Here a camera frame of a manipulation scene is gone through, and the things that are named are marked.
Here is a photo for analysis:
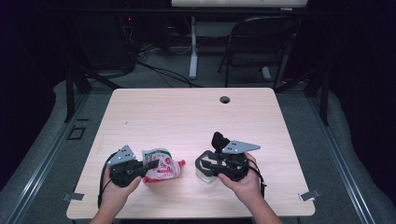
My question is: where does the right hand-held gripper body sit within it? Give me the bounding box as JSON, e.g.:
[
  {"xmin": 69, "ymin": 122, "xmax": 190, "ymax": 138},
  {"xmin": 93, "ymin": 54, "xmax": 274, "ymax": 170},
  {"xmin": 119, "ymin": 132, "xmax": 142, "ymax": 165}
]
[{"xmin": 218, "ymin": 139, "xmax": 262, "ymax": 182}]

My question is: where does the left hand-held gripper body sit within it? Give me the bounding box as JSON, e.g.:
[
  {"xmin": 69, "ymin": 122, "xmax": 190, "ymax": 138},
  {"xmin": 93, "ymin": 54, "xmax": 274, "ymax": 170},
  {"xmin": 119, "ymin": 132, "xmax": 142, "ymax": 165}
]
[{"xmin": 106, "ymin": 144, "xmax": 148, "ymax": 189}]

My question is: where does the red white plastic seasoning bag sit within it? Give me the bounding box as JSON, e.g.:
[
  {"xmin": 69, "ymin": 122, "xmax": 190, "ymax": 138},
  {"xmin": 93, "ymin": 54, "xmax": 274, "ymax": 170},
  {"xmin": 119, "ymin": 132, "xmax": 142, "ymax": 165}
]
[{"xmin": 141, "ymin": 147, "xmax": 187, "ymax": 184}]

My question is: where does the person's right hand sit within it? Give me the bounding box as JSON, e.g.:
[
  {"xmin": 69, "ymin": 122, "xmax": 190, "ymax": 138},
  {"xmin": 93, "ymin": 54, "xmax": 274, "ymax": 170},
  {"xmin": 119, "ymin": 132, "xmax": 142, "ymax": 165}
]
[{"xmin": 218, "ymin": 152, "xmax": 266, "ymax": 208}]

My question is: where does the person's left hand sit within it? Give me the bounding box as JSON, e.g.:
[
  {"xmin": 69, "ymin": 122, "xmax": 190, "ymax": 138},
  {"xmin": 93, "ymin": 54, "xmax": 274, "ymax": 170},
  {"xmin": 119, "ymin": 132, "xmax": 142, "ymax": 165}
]
[{"xmin": 101, "ymin": 167, "xmax": 143, "ymax": 210}]

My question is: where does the black tape square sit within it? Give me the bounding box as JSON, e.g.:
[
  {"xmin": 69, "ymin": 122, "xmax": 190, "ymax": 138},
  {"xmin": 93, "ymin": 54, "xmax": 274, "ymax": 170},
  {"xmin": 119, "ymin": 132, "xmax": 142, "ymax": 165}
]
[{"xmin": 65, "ymin": 125, "xmax": 87, "ymax": 141}]

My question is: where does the grey tape piece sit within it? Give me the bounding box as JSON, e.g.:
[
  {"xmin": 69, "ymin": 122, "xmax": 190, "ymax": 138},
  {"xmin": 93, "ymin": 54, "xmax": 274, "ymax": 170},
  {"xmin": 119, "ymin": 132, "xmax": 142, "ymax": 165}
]
[
  {"xmin": 63, "ymin": 192, "xmax": 85, "ymax": 203},
  {"xmin": 298, "ymin": 189, "xmax": 321, "ymax": 203}
]

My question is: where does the white desk leg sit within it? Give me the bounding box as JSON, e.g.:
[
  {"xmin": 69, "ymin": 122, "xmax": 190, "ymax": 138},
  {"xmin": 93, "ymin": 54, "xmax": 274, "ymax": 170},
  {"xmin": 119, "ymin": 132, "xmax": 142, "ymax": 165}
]
[{"xmin": 189, "ymin": 16, "xmax": 199, "ymax": 80}]

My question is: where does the black folding chair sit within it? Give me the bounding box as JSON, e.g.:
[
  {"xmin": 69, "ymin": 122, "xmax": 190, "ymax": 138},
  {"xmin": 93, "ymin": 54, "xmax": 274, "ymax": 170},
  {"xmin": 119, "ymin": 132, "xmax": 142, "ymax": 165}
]
[{"xmin": 218, "ymin": 15, "xmax": 302, "ymax": 90}]

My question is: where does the dark computer tower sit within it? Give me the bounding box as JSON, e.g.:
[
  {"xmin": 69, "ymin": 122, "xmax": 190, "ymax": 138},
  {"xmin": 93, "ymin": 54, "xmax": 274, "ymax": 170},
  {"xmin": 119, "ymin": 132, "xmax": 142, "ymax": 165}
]
[{"xmin": 78, "ymin": 12, "xmax": 138, "ymax": 71}]

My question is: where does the dark curtain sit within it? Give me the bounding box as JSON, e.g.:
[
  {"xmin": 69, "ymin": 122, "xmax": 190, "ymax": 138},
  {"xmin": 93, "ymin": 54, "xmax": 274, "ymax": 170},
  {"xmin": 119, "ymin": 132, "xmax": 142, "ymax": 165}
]
[
  {"xmin": 326, "ymin": 0, "xmax": 396, "ymax": 203},
  {"xmin": 0, "ymin": 0, "xmax": 68, "ymax": 190}
]

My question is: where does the right hand-held gripper black cable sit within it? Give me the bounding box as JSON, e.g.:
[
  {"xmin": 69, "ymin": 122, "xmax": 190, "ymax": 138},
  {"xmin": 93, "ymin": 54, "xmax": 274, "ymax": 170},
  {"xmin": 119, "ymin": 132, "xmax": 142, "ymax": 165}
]
[{"xmin": 247, "ymin": 157, "xmax": 268, "ymax": 199}]

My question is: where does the black metal frame post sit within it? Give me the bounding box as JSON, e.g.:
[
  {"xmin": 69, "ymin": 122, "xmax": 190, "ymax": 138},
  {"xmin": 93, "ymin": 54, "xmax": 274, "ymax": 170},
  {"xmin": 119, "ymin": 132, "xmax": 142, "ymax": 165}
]
[
  {"xmin": 274, "ymin": 66, "xmax": 331, "ymax": 127},
  {"xmin": 64, "ymin": 66, "xmax": 122, "ymax": 123}
]

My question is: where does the aluminium floor rail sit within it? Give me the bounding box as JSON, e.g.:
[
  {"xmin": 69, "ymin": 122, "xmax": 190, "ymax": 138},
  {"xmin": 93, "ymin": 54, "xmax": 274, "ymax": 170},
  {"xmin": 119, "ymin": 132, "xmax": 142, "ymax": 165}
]
[
  {"xmin": 306, "ymin": 92, "xmax": 377, "ymax": 224},
  {"xmin": 6, "ymin": 92, "xmax": 90, "ymax": 224}
]

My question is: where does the black floor cable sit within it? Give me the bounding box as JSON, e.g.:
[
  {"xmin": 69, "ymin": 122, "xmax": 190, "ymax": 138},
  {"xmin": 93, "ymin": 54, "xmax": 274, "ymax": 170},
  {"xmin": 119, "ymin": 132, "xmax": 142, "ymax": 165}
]
[{"xmin": 136, "ymin": 59, "xmax": 204, "ymax": 89}]

